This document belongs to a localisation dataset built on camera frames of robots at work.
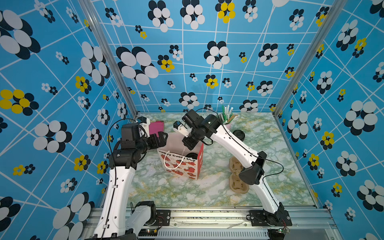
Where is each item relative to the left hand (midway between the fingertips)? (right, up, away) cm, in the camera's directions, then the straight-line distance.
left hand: (161, 134), depth 72 cm
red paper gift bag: (+8, -12, 0) cm, 15 cm away
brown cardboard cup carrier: (+39, -28, +11) cm, 50 cm away
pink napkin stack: (-13, +3, +35) cm, 37 cm away
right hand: (+12, -5, +6) cm, 15 cm away
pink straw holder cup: (+38, +4, +23) cm, 45 cm away
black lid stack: (+47, -2, +31) cm, 56 cm away
